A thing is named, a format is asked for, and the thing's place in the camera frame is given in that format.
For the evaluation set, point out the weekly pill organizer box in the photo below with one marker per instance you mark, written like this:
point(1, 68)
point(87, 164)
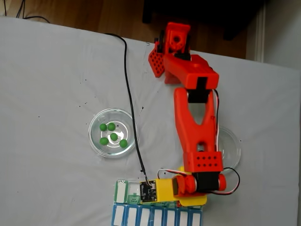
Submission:
point(122, 214)

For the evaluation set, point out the green candy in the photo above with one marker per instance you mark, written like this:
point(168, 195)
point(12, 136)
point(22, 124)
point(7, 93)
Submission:
point(123, 143)
point(114, 136)
point(104, 141)
point(103, 127)
point(111, 126)

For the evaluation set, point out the glass bowl with green candies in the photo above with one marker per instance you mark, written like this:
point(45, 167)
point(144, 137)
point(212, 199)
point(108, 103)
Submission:
point(114, 150)

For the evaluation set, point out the glass bowl with red candies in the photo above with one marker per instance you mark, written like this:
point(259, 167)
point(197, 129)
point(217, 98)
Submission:
point(231, 150)

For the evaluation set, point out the white table cover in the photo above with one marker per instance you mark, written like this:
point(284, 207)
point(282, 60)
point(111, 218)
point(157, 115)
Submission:
point(47, 70)

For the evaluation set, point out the dark wooden furniture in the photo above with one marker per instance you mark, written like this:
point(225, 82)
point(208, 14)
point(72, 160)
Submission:
point(164, 9)

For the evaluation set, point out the white door trim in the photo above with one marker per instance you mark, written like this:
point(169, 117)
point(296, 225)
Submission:
point(260, 35)

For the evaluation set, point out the black camera circuit board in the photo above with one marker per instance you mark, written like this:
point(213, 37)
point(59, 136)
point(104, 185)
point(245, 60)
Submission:
point(148, 191)

